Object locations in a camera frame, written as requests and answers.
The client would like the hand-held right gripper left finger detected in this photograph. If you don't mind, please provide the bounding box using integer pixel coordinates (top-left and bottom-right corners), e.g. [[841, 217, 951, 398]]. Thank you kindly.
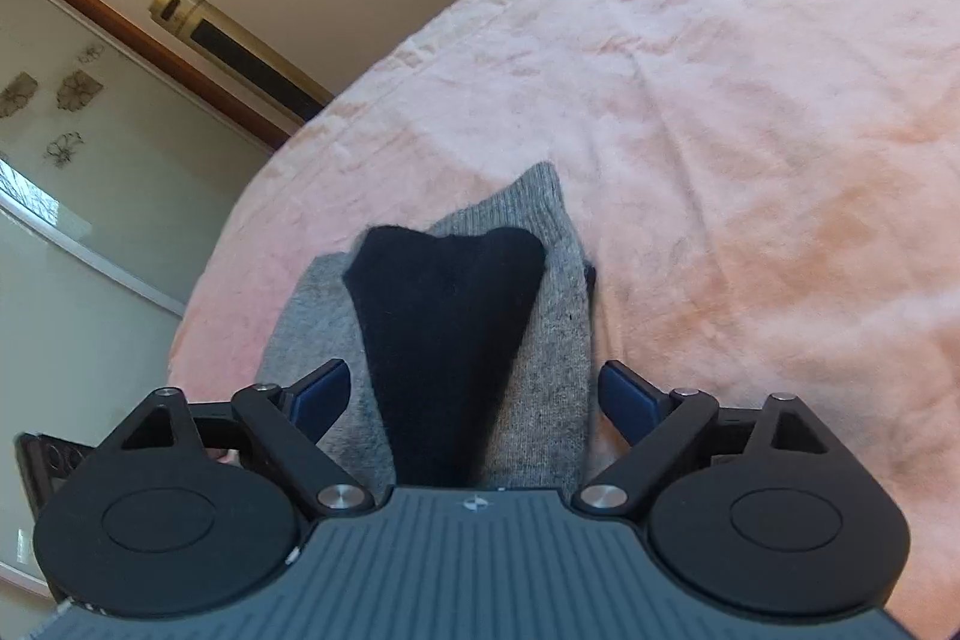
[[116, 359, 376, 517]]

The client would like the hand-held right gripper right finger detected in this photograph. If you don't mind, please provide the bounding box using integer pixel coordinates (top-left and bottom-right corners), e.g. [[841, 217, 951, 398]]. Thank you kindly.
[[571, 360, 832, 522]]

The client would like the grey and navy sweater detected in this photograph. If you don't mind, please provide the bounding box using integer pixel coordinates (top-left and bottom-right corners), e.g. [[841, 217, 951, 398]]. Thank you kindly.
[[255, 160, 599, 492]]

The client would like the pink bed blanket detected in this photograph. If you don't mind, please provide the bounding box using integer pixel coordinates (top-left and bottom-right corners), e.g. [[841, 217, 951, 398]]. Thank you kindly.
[[166, 0, 960, 615]]

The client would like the black flat device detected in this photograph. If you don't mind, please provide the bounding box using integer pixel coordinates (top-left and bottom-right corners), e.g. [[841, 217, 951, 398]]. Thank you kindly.
[[13, 432, 97, 515]]

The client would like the flower-patterned sliding wardrobe door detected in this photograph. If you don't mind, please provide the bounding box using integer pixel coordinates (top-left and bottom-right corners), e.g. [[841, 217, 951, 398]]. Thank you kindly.
[[0, 0, 298, 611]]

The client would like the gold standing air conditioner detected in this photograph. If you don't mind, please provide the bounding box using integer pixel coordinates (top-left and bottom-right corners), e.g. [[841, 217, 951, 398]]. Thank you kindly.
[[146, 0, 335, 123]]

